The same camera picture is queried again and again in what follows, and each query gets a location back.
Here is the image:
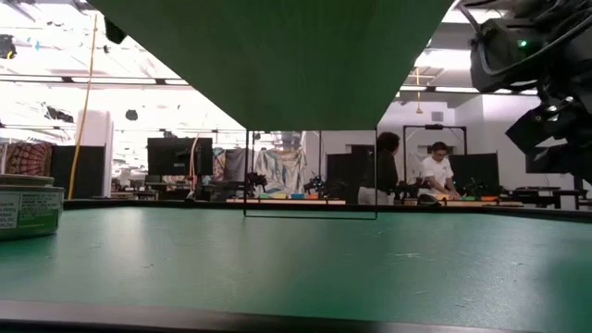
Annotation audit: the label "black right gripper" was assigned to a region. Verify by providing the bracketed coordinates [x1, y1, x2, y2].
[504, 64, 592, 187]

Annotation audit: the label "green-label silver-lid can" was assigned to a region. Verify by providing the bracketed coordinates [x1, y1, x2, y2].
[0, 184, 66, 242]

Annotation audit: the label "wooden shelf board black edges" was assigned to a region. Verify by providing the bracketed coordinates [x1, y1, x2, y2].
[87, 0, 457, 220]

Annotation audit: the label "black work table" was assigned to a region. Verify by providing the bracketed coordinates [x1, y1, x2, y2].
[512, 185, 592, 210]

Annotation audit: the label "wooden work table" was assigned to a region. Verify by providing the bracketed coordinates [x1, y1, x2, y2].
[434, 198, 526, 208]
[225, 197, 348, 206]

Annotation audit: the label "black partition screen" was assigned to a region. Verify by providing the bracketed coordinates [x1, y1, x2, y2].
[448, 152, 500, 198]

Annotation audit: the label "person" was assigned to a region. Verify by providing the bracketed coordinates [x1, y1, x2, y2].
[358, 131, 401, 206]
[418, 141, 462, 201]

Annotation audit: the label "black cabinet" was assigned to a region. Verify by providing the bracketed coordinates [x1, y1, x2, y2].
[326, 143, 378, 204]

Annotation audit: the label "leaf patterned cloth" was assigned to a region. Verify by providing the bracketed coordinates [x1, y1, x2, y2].
[253, 147, 309, 196]

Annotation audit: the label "green table mat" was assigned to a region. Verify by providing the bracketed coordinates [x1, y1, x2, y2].
[0, 205, 592, 333]

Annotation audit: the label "grey hanging cloth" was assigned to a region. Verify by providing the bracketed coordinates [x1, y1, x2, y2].
[224, 147, 254, 184]

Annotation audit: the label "large black monitor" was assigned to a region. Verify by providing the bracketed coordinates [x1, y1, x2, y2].
[146, 137, 215, 178]

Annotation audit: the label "black panel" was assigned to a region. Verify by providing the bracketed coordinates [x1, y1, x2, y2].
[49, 144, 106, 201]

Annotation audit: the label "red patterned cloth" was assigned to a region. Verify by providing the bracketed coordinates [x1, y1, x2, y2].
[3, 141, 55, 178]

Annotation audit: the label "black metal frame stand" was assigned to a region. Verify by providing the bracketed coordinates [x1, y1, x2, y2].
[401, 123, 468, 156]

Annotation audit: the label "yellow hanging cable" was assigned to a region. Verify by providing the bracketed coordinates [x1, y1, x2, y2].
[68, 13, 99, 201]

